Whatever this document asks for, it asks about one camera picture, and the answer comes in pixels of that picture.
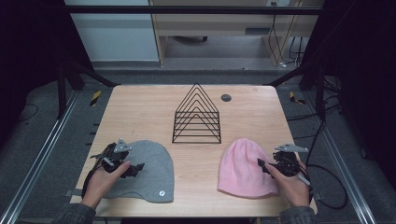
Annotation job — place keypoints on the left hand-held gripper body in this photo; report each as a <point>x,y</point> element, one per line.
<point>112,160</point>

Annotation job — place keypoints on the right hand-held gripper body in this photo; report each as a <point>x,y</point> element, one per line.
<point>288,163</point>

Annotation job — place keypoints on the gray knit beanie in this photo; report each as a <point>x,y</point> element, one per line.
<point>154,168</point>

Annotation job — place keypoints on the pink knit beanie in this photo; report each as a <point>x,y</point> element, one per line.
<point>241,169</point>

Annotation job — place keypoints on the person's right hand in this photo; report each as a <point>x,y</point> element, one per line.
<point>292,189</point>

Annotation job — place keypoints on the person's left hand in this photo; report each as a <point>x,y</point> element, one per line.
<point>101,185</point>

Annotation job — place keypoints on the yellow black striped tape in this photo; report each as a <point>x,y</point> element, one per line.
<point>95,97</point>
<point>295,98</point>

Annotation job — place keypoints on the dark round table grommet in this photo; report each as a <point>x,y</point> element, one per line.
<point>226,98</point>

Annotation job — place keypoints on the black metal stand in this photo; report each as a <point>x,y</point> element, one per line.
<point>62,90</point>
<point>320,93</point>

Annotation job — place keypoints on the black curtain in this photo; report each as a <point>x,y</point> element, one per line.
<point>364,77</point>
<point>28,62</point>

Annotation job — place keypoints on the white cabinet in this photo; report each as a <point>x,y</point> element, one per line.
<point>115,37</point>

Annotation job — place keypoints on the aluminium floor rail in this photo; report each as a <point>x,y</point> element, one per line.
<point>40,158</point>
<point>339,158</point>

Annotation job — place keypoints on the black horizontal frame bar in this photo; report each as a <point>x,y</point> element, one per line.
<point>193,10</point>

